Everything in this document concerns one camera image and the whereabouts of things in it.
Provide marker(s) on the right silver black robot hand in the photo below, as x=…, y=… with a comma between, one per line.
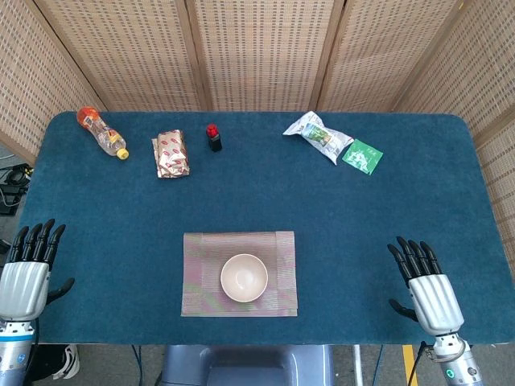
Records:
x=436, y=301

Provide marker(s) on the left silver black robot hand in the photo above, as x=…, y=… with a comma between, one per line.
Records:
x=24, y=281

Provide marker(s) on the grey woven placemat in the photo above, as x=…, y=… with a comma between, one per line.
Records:
x=201, y=281

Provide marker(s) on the white bowl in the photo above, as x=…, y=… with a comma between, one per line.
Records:
x=244, y=277

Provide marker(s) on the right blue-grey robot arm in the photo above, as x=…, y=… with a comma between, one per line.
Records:
x=458, y=366

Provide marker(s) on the yellow floor tape line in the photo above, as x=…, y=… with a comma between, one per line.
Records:
x=409, y=366

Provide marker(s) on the white table leg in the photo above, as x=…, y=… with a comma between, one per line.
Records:
x=357, y=366

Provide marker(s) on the blue carpet table cover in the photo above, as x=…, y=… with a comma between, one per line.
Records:
x=120, y=221

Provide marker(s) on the green sachet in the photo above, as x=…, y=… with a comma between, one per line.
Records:
x=362, y=157

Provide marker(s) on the plastic bottle with yellow cap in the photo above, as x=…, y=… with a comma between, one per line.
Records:
x=100, y=132

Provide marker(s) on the silver red snack packet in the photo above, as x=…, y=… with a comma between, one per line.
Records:
x=173, y=154

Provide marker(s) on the blue-grey robot torso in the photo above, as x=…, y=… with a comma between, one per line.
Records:
x=249, y=366

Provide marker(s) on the white green crumpled snack bag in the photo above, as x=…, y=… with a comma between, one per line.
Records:
x=322, y=136

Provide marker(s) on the black bottle with red cap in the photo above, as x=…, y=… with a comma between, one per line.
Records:
x=214, y=142

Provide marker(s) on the woven bamboo folding screen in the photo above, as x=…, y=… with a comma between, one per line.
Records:
x=261, y=52

